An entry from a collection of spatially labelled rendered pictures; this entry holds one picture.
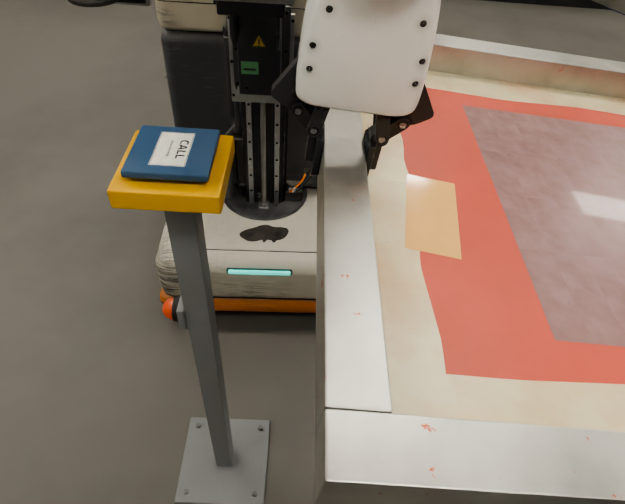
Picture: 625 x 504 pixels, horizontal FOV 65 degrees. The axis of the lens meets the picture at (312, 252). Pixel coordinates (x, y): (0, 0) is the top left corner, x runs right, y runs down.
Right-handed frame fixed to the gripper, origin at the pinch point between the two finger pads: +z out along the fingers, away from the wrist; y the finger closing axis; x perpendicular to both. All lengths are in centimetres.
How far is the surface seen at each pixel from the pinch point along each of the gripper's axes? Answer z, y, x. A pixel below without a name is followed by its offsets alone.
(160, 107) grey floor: 112, 67, -185
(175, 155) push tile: 10.4, 17.8, -10.4
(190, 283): 33.2, 16.8, -9.7
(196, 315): 41.3, 16.1, -9.6
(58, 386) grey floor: 111, 61, -30
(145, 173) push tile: 10.8, 20.5, -6.8
